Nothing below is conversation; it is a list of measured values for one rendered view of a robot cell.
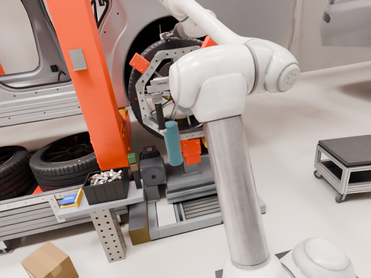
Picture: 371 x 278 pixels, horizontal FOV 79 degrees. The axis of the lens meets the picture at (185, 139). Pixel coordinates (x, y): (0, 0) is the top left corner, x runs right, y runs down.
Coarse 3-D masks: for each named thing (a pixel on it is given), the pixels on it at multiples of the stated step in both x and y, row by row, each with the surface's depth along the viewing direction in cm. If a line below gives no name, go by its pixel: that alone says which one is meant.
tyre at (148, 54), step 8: (160, 40) 138; (168, 40) 127; (176, 40) 128; (184, 40) 129; (192, 40) 130; (200, 40) 132; (152, 48) 127; (160, 48) 128; (168, 48) 129; (176, 48) 130; (144, 56) 128; (152, 56) 129; (136, 72) 131; (136, 80) 132; (128, 88) 135; (136, 96) 136; (136, 104) 138; (136, 112) 140; (160, 136) 149
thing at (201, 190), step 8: (200, 184) 169; (208, 184) 170; (168, 192) 166; (176, 192) 167; (184, 192) 163; (192, 192) 164; (200, 192) 165; (208, 192) 167; (216, 192) 168; (168, 200) 163; (176, 200) 164
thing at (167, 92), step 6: (156, 72) 135; (144, 90) 138; (168, 90) 141; (168, 102) 143; (150, 108) 158; (162, 108) 144; (174, 108) 146; (150, 114) 142; (174, 114) 148; (156, 120) 146; (168, 120) 149; (174, 120) 168; (180, 120) 168; (186, 120) 166; (192, 120) 162; (180, 126) 156; (186, 126) 155; (192, 126) 153; (198, 126) 152
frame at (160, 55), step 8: (184, 48) 123; (192, 48) 123; (200, 48) 124; (160, 56) 122; (168, 56) 123; (152, 64) 123; (152, 72) 124; (144, 80) 125; (136, 88) 126; (144, 96) 129; (144, 104) 130; (144, 112) 132; (144, 120) 134; (152, 120) 140; (152, 128) 137; (200, 128) 148; (184, 136) 143; (192, 136) 144; (200, 136) 145
